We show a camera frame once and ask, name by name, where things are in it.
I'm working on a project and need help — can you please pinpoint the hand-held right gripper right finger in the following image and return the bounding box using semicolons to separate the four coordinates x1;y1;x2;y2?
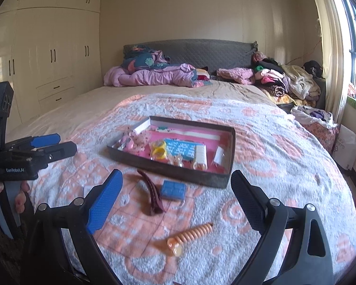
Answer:
231;170;334;285

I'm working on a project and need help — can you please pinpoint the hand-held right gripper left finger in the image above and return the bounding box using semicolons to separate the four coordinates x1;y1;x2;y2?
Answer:
27;169;123;285

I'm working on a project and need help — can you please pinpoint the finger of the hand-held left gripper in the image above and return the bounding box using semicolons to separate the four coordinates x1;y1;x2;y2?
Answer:
6;133;61;152
13;142;78;168

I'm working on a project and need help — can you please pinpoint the dark red hair clip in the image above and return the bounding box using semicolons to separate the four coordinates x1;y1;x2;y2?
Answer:
136;169;167;216

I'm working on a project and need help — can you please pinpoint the small clear packet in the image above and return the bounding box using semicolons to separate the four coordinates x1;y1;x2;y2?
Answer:
214;146;228;166

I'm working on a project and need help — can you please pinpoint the orange spiral hair tie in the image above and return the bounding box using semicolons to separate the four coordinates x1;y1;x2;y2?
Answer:
167;222;214;257

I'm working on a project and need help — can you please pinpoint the clear tube packet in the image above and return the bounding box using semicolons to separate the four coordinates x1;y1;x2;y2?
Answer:
191;144;208;171

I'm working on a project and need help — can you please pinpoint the blue packet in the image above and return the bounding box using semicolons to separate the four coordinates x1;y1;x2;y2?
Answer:
160;180;187;201

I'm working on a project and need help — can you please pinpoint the sheer floral bow hair clip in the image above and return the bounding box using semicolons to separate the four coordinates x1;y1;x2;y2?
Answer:
123;129;152;155

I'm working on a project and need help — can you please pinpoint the dark shallow cardboard box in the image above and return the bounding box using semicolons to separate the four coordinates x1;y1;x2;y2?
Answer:
107;116;236;189

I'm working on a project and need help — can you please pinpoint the packet of yellow hair ties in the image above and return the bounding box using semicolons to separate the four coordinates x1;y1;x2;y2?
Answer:
150;139;168;161

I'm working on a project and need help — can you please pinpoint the person's left forearm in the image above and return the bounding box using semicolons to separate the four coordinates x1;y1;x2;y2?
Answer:
0;221;28;285

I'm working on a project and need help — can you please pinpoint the bed with beige sheet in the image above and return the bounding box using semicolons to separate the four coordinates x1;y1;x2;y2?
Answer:
6;39;356;285

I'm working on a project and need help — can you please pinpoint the orange white patterned blanket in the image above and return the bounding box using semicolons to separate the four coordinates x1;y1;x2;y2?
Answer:
27;93;356;285

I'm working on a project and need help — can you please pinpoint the pink book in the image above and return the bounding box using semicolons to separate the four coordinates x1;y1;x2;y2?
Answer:
148;124;230;170

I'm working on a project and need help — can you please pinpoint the cream built-in wardrobe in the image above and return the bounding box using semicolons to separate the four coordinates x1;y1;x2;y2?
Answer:
0;0;104;125

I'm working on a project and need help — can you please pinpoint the heap of loose clothes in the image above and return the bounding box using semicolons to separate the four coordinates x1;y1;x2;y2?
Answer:
291;105;339;126

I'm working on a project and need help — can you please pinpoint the white paper bag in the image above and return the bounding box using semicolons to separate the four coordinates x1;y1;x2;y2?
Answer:
334;125;356;170

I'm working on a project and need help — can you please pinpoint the pink quilt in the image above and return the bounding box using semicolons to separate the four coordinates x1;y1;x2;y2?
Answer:
103;62;210;88

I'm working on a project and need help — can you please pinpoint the dark floral pillow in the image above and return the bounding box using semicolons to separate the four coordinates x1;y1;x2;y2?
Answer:
121;45;170;71

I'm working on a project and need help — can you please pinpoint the pile of folded clothes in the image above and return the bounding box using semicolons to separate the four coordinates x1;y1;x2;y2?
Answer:
252;51;322;104

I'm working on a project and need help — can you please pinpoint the pink fuzzy sweater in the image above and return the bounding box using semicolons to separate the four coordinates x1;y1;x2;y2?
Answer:
216;68;256;85

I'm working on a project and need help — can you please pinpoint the dark cloth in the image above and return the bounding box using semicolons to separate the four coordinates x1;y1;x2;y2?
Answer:
303;61;324;79

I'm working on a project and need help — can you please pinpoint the grey quilted headboard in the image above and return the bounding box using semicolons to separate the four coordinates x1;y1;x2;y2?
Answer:
123;39;259;78

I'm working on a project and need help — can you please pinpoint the cream curtain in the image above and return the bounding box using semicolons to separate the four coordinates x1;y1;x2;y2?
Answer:
307;0;353;125

